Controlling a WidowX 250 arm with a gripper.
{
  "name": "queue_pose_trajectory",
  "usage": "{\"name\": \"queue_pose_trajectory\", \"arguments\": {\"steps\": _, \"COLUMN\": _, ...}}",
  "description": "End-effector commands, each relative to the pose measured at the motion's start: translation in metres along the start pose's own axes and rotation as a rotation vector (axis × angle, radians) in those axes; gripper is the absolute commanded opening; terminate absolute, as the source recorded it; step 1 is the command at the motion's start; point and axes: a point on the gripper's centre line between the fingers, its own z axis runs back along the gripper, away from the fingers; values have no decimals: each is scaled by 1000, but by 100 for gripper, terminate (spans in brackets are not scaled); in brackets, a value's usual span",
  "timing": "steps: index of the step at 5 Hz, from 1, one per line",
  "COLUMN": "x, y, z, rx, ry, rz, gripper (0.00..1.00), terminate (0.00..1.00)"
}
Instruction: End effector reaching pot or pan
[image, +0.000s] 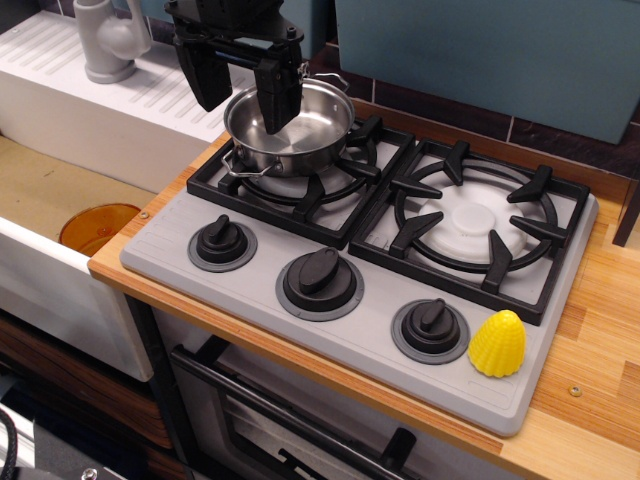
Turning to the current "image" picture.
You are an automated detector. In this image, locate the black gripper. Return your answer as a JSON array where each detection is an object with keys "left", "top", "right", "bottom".
[{"left": 164, "top": 0, "right": 304, "bottom": 135}]

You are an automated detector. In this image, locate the grey toy stove top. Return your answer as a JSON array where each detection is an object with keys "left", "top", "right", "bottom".
[{"left": 119, "top": 119, "right": 600, "bottom": 439}]

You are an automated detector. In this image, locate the black left stove knob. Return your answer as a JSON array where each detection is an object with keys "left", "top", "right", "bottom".
[{"left": 187, "top": 214, "right": 258, "bottom": 273}]

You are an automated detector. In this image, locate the black left burner grate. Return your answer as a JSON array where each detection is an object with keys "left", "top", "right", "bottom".
[{"left": 187, "top": 116, "right": 415, "bottom": 249}]

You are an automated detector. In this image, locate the oven door with handle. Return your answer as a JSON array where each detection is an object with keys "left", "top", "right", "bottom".
[{"left": 169, "top": 336, "right": 510, "bottom": 479}]

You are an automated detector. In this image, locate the grey toy faucet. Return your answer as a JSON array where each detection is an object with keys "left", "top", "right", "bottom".
[{"left": 73, "top": 0, "right": 152, "bottom": 84}]

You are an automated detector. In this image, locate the black stove knob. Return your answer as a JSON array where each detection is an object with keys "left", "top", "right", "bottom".
[
  {"left": 391, "top": 298, "right": 470, "bottom": 365},
  {"left": 275, "top": 247, "right": 365, "bottom": 322},
  {"left": 187, "top": 214, "right": 258, "bottom": 273}
]

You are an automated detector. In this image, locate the orange plastic plate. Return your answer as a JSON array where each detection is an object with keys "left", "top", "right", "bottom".
[{"left": 59, "top": 203, "right": 141, "bottom": 257}]

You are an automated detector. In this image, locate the black braided cable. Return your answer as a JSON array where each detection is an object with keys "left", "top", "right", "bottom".
[{"left": 0, "top": 407, "right": 19, "bottom": 469}]

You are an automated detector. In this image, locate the stainless steel pot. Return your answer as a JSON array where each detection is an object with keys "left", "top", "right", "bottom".
[{"left": 223, "top": 74, "right": 355, "bottom": 178}]

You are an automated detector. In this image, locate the white right burner cap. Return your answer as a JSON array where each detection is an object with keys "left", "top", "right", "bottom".
[{"left": 419, "top": 182, "right": 528, "bottom": 264}]

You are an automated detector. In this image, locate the yellow toy corn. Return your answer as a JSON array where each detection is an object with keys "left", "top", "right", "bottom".
[{"left": 468, "top": 310, "right": 526, "bottom": 378}]

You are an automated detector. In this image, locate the black right burner grate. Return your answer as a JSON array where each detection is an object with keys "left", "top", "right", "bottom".
[{"left": 349, "top": 140, "right": 598, "bottom": 326}]

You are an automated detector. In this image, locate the black burner grate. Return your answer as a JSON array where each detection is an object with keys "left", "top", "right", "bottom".
[
  {"left": 349, "top": 140, "right": 598, "bottom": 326},
  {"left": 187, "top": 116, "right": 415, "bottom": 249}
]

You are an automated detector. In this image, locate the black middle stove knob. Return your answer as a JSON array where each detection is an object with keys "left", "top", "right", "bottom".
[{"left": 275, "top": 247, "right": 365, "bottom": 322}]

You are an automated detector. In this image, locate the white toy sink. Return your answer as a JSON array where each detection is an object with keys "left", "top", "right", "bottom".
[{"left": 1, "top": 11, "right": 224, "bottom": 382}]

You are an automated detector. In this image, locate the black right stove knob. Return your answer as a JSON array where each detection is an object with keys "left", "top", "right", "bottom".
[{"left": 391, "top": 298, "right": 470, "bottom": 365}]

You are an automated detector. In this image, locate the teal backsplash panel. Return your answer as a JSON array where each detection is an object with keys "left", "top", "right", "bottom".
[{"left": 336, "top": 1, "right": 639, "bottom": 144}]

